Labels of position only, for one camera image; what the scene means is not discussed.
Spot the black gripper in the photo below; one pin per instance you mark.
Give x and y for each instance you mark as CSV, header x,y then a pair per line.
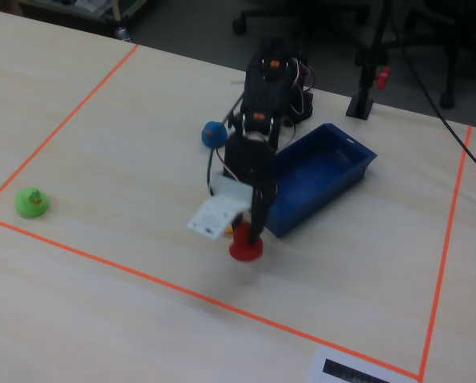
x,y
259,204

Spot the red rubber duck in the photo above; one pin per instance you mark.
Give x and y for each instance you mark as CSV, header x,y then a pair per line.
x,y
244,249

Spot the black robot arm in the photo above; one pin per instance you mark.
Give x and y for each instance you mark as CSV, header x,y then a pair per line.
x,y
264,88

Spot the blue plastic box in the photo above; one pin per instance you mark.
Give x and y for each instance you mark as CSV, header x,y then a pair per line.
x,y
322,175

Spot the green rubber duck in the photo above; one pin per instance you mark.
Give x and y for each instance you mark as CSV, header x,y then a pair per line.
x,y
32,202

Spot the red clamp knob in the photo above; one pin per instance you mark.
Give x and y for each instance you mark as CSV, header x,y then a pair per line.
x,y
383,77

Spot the white paper with black print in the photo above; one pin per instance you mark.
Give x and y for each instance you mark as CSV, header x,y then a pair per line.
x,y
354,369

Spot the black office chair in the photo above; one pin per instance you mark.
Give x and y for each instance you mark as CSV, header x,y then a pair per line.
x,y
449,48

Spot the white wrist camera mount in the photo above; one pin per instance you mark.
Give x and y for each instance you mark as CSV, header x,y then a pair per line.
x,y
222,207

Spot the black camera stand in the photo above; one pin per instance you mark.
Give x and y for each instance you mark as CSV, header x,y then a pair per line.
x,y
367,72

